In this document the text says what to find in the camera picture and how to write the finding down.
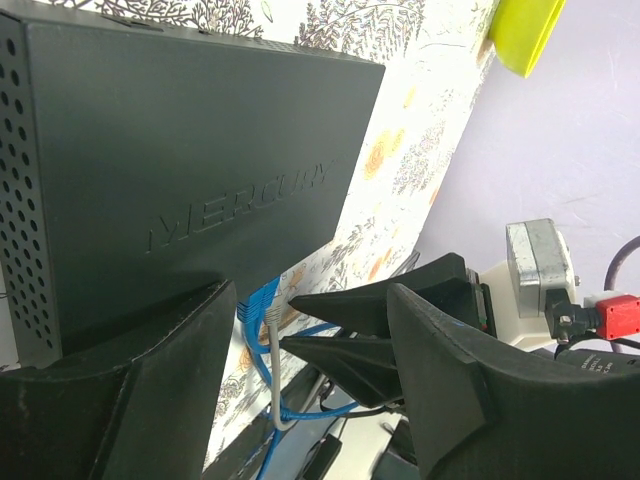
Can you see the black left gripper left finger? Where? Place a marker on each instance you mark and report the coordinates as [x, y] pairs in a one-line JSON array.
[[139, 406]]

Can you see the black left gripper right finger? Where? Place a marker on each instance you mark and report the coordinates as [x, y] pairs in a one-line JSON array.
[[481, 409]]

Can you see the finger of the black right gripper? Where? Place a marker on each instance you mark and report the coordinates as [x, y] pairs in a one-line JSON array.
[[363, 367]]

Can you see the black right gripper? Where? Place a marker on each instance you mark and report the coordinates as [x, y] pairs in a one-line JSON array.
[[500, 310]]

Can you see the black network switch box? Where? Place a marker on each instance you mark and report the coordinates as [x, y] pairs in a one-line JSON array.
[[140, 162]]

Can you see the lime green bowl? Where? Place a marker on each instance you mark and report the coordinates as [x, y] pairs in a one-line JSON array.
[[520, 30]]

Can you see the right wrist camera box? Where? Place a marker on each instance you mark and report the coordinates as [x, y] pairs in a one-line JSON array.
[[538, 260]]

